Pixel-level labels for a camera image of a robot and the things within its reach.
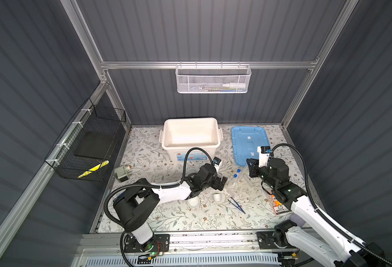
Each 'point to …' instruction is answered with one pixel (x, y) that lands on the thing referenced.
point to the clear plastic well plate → (238, 186)
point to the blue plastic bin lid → (246, 139)
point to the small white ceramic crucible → (217, 197)
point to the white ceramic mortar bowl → (194, 202)
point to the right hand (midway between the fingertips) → (251, 160)
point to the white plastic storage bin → (180, 134)
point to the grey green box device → (121, 172)
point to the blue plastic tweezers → (237, 206)
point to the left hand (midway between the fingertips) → (220, 175)
